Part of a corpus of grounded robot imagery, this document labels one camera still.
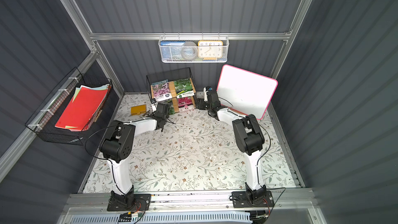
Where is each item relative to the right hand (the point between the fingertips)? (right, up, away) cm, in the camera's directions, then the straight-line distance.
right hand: (203, 99), depth 100 cm
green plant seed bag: (-13, +8, +1) cm, 15 cm away
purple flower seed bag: (-27, +6, -1) cm, 28 cm away
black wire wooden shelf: (-19, +7, 0) cm, 20 cm away
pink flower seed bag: (-13, -3, +12) cm, 17 cm away
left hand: (-29, -7, +2) cm, 30 cm away
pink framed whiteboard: (+25, +4, -11) cm, 27 cm away
